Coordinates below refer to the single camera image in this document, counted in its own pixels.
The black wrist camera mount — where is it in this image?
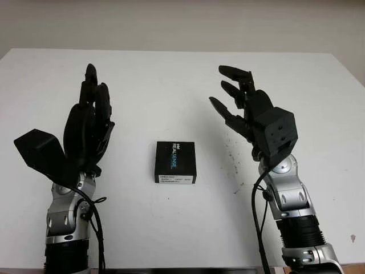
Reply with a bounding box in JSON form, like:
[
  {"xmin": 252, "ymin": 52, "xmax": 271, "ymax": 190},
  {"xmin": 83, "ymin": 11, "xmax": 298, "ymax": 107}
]
[
  {"xmin": 13, "ymin": 128, "xmax": 84, "ymax": 190},
  {"xmin": 253, "ymin": 106, "xmax": 299, "ymax": 170}
]

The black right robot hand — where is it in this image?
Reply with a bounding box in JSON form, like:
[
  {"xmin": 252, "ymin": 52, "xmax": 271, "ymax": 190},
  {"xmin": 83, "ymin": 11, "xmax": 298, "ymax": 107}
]
[{"xmin": 208, "ymin": 65, "xmax": 275, "ymax": 161}]

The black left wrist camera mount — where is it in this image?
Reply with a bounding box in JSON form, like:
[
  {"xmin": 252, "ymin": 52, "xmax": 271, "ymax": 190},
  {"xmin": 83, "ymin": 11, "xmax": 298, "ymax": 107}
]
[{"xmin": 13, "ymin": 128, "xmax": 84, "ymax": 190}]

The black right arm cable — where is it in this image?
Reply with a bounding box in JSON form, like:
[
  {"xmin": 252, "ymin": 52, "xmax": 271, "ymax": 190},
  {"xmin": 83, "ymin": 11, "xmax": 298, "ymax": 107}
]
[{"xmin": 251, "ymin": 168, "xmax": 275, "ymax": 274}]

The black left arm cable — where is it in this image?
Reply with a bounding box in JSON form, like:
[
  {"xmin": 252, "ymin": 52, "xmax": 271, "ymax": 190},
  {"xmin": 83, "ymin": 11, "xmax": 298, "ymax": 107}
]
[{"xmin": 76, "ymin": 185, "xmax": 108, "ymax": 274}]

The black RealSense box lid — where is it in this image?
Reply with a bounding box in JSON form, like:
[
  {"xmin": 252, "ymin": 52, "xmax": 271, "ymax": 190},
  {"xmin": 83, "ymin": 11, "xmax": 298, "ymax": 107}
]
[{"xmin": 153, "ymin": 140, "xmax": 198, "ymax": 185}]

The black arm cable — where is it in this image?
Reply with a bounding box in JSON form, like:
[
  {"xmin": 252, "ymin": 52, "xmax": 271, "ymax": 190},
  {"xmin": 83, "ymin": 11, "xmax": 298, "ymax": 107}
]
[
  {"xmin": 76, "ymin": 185, "xmax": 108, "ymax": 274},
  {"xmin": 251, "ymin": 168, "xmax": 275, "ymax": 274}
]

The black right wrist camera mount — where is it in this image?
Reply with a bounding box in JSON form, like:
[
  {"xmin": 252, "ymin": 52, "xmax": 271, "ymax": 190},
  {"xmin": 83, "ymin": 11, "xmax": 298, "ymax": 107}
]
[{"xmin": 253, "ymin": 106, "xmax": 299, "ymax": 170}]

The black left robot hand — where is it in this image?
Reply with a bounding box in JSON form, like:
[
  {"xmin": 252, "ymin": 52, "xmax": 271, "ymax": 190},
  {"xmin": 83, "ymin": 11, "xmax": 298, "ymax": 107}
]
[{"xmin": 62, "ymin": 63, "xmax": 116, "ymax": 178}]

